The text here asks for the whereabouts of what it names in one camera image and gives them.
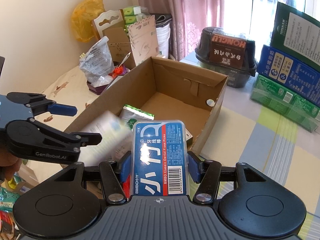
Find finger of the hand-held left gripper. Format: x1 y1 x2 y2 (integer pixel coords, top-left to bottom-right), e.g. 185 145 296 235
6 92 78 117
32 119 103 153

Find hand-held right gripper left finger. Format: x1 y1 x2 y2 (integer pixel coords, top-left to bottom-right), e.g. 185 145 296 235
51 154 133 205

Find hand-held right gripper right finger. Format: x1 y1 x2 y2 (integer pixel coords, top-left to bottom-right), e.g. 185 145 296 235
187 151 273 205

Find white small carton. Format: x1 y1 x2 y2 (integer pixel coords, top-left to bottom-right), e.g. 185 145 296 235
79 110 133 162

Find blue dental floss box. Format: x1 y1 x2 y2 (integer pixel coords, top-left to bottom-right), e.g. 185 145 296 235
132 120 192 198

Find silver foil tea bag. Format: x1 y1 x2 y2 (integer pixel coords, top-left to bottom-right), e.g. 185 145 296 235
119 104 155 130

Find brown cardboard box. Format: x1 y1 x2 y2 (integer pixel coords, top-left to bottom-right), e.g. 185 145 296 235
64 56 228 163

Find desktop with checked tablecloth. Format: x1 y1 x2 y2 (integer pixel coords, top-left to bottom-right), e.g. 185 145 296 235
180 55 320 215

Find person's left hand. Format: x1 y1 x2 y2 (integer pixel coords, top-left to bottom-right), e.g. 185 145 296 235
0 147 22 181

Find cream printed bed sheet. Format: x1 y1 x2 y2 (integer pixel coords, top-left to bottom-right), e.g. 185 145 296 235
24 64 118 140

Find white open box maroon edge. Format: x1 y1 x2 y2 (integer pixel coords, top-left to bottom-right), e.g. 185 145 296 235
86 79 112 96

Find clear printed plastic bag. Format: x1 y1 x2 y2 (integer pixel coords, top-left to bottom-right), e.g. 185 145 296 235
79 36 115 84

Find teal printed packet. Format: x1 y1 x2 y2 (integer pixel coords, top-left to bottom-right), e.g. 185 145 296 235
0 187 20 212

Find orange toy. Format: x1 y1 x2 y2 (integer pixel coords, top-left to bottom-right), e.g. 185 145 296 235
110 65 125 77

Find brown carton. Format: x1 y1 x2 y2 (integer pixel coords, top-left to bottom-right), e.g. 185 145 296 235
104 27 134 64

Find yellow plastic bag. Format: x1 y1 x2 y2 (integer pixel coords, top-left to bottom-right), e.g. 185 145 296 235
72 0 106 43

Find white card hanger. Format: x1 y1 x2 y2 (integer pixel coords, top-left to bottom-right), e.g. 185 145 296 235
91 9 125 40

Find green shrink-wrapped packs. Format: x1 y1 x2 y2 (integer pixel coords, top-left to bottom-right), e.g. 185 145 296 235
250 74 320 133

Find green tissue pack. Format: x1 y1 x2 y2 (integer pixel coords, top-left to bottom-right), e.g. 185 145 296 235
122 6 142 17
124 15 141 26

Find black food tray brown sleeve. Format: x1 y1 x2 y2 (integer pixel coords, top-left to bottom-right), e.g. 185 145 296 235
195 26 258 77

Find blue printed box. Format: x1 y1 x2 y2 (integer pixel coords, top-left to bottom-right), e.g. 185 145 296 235
257 44 320 112

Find pink patterned curtain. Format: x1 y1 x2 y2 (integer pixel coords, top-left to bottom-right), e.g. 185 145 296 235
135 0 253 63

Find dark green box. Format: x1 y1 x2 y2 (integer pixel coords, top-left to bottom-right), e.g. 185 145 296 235
270 1 320 73

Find glass window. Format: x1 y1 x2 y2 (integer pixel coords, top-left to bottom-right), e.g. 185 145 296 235
225 0 320 43

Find white bags with black handle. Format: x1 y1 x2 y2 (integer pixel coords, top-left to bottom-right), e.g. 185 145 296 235
155 13 173 58

